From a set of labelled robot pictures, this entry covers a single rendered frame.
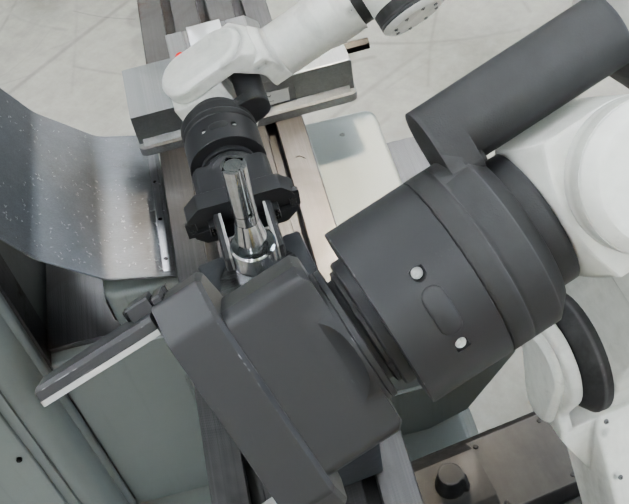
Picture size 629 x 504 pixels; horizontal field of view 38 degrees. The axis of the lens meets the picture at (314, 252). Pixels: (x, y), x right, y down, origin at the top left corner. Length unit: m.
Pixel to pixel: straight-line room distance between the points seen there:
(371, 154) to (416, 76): 1.46
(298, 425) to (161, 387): 1.21
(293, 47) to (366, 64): 1.95
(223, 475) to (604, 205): 0.77
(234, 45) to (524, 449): 0.77
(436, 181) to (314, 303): 0.07
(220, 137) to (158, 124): 0.42
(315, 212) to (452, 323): 0.92
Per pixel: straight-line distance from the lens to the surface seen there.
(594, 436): 1.14
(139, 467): 1.81
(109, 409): 1.63
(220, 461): 1.08
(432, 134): 0.38
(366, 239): 0.37
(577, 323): 1.01
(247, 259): 0.90
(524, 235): 0.37
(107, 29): 3.43
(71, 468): 1.68
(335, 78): 1.42
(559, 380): 1.02
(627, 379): 1.01
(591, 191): 0.36
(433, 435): 1.91
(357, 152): 1.51
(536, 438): 1.47
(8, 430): 1.54
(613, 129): 0.36
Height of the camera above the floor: 1.88
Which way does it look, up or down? 50 degrees down
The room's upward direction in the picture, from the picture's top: 11 degrees counter-clockwise
